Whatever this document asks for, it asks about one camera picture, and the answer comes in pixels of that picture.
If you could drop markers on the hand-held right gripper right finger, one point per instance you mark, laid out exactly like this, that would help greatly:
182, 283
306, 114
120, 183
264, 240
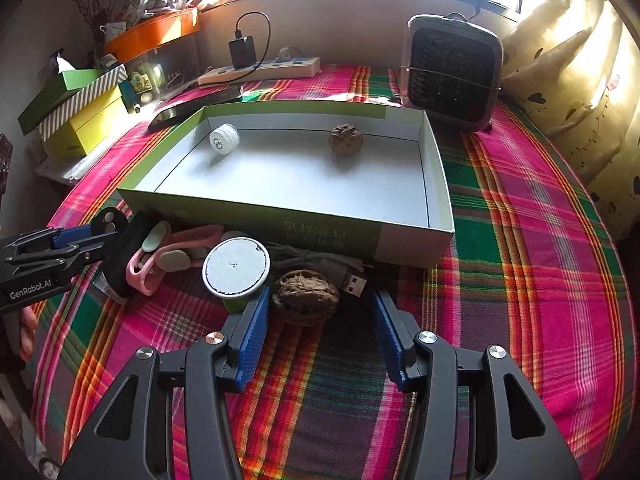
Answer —
390, 335

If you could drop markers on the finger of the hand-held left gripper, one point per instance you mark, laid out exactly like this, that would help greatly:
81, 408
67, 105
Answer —
85, 252
75, 235

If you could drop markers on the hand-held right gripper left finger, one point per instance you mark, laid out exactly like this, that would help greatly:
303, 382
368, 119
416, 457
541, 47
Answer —
252, 330

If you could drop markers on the black round disc with holes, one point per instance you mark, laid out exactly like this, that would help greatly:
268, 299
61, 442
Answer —
111, 220

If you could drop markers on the black flashlight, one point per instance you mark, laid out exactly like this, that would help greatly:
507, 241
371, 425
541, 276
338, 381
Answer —
125, 255

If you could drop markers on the brown walnut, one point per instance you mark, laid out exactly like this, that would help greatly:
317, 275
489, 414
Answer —
305, 297
345, 140

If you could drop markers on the green spool with white top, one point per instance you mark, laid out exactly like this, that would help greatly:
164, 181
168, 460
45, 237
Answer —
235, 265

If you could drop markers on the green and white cardboard box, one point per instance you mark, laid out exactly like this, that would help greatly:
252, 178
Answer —
300, 180

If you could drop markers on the person's left hand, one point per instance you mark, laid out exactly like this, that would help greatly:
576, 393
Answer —
27, 332

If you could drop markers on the white plastic sheet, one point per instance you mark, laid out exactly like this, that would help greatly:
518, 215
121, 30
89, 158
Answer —
80, 165

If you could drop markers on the yellow box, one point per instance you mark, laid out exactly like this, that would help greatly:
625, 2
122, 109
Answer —
85, 127

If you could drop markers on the plaid blanket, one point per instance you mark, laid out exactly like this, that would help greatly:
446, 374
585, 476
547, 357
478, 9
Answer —
500, 260

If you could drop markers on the striped box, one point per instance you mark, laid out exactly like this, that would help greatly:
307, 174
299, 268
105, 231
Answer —
90, 92

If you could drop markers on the small teal box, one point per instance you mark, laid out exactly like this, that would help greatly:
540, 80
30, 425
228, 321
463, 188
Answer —
127, 94

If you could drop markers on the black smartphone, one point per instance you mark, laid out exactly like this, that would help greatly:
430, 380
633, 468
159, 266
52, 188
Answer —
195, 106

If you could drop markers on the white bottle cap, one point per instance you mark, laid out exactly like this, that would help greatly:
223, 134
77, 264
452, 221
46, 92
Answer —
223, 138

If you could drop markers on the dark box with stickers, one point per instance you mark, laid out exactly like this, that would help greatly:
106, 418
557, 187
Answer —
160, 72

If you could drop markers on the orange tray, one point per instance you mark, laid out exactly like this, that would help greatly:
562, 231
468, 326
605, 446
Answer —
150, 35

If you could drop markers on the dried red branches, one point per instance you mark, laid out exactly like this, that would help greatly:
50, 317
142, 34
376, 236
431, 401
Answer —
82, 0

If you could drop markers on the white power strip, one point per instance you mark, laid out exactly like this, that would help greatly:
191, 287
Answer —
260, 71

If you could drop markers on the grey space heater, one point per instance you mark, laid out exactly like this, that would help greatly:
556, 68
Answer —
450, 77

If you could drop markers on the white plug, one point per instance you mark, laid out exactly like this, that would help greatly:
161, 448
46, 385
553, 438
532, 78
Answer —
286, 52

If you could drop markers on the yellow heart print pillow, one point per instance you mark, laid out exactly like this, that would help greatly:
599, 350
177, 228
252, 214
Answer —
565, 85

